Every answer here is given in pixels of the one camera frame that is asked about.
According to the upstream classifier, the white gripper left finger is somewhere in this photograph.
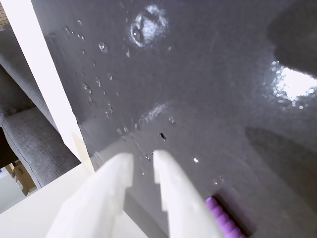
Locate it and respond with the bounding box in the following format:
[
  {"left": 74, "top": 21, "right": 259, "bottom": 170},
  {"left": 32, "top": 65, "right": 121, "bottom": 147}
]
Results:
[{"left": 46, "top": 152, "right": 136, "bottom": 238}]

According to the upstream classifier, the brown cardboard box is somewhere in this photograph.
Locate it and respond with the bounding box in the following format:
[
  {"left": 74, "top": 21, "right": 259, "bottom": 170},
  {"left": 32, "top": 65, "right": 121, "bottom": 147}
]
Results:
[{"left": 4, "top": 161, "right": 38, "bottom": 197}]

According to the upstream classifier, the purple ribbed pen grip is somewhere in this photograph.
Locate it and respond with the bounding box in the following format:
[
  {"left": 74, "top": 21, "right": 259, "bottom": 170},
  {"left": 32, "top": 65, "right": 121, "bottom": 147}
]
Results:
[{"left": 205, "top": 195, "right": 248, "bottom": 238}]

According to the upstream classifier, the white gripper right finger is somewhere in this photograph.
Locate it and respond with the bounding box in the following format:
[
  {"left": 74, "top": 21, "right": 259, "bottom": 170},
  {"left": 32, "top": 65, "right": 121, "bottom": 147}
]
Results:
[{"left": 152, "top": 149, "right": 225, "bottom": 238}]

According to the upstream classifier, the black glossy mat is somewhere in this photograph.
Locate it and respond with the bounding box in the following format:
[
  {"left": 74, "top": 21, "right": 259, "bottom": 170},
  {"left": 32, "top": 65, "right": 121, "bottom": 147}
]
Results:
[{"left": 31, "top": 0, "right": 317, "bottom": 238}]

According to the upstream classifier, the grey fabric sofa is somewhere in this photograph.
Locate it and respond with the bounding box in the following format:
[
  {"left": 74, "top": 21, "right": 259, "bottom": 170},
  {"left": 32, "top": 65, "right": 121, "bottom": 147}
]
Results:
[{"left": 0, "top": 24, "right": 82, "bottom": 189}]

